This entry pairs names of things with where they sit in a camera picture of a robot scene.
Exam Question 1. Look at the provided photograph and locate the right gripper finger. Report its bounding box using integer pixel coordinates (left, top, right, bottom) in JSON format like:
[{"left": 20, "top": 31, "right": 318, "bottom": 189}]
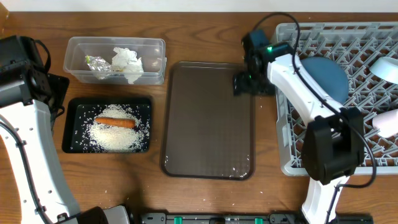
[
  {"left": 254, "top": 82, "right": 275, "bottom": 96},
  {"left": 233, "top": 72, "right": 252, "bottom": 96}
]

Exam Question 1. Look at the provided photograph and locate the yellow foil snack wrapper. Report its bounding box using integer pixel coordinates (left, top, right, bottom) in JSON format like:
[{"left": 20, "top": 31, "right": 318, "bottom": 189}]
[{"left": 85, "top": 55, "right": 111, "bottom": 80}]

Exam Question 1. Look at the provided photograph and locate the brown serving tray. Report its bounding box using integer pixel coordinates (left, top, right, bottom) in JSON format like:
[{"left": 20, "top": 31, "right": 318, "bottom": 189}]
[{"left": 160, "top": 62, "right": 255, "bottom": 180}]

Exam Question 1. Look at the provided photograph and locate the pile of white rice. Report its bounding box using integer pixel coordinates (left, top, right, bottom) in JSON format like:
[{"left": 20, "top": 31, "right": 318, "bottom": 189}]
[{"left": 65, "top": 104, "right": 151, "bottom": 153}]

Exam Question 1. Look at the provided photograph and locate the dark blue plate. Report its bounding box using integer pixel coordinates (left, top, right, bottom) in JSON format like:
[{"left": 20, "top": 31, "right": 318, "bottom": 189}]
[{"left": 301, "top": 57, "right": 349, "bottom": 104}]

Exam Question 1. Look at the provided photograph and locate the orange carrot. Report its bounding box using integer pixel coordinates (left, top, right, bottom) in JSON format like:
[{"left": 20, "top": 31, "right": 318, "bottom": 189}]
[{"left": 95, "top": 117, "right": 136, "bottom": 129}]

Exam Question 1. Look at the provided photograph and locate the white tissue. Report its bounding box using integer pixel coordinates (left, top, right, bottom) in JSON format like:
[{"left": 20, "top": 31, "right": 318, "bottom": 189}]
[{"left": 111, "top": 47, "right": 144, "bottom": 84}]

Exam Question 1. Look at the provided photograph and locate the light blue bowl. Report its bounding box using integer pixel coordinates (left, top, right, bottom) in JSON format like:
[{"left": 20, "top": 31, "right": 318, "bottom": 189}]
[{"left": 370, "top": 57, "right": 398, "bottom": 84}]

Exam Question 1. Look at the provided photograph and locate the white pink cup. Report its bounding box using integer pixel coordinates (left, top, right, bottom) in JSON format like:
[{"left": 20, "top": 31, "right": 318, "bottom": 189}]
[{"left": 373, "top": 109, "right": 397, "bottom": 138}]

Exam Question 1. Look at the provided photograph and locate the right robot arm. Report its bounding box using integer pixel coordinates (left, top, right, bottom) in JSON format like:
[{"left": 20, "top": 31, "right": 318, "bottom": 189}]
[{"left": 233, "top": 30, "right": 364, "bottom": 223}]

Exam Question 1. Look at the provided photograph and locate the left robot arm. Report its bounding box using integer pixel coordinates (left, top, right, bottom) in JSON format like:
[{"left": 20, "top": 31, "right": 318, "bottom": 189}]
[{"left": 1, "top": 35, "right": 130, "bottom": 224}]

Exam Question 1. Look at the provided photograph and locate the grey dishwasher rack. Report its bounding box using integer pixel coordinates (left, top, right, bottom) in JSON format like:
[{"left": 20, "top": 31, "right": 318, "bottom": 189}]
[{"left": 271, "top": 22, "right": 397, "bottom": 176}]

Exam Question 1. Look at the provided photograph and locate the black rectangular tray bin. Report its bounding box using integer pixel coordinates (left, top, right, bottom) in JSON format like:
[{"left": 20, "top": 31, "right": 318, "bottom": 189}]
[{"left": 62, "top": 97, "right": 152, "bottom": 153}]

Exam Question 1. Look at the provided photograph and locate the clear plastic bin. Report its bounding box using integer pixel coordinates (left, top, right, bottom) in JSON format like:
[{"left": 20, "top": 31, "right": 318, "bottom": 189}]
[{"left": 63, "top": 37, "right": 167, "bottom": 85}]

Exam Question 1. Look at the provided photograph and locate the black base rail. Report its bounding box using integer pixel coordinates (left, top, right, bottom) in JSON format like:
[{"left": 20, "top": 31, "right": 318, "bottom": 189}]
[{"left": 138, "top": 212, "right": 374, "bottom": 224}]

